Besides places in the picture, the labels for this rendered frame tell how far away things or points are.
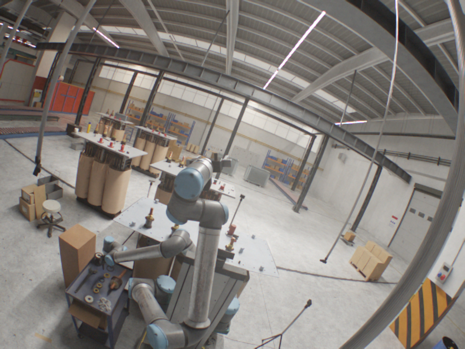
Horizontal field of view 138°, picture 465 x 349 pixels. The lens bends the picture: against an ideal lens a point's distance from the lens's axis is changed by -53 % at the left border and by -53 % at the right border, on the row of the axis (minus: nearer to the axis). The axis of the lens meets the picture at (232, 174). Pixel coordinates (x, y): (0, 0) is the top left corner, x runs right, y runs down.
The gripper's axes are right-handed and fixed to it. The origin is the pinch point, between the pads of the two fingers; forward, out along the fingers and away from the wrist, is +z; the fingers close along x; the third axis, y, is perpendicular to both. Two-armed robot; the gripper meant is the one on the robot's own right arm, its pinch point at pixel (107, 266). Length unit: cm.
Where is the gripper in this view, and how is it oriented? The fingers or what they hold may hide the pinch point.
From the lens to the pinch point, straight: 194.7
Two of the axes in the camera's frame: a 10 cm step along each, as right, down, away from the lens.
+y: 7.3, 3.9, -5.6
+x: 5.8, 0.8, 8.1
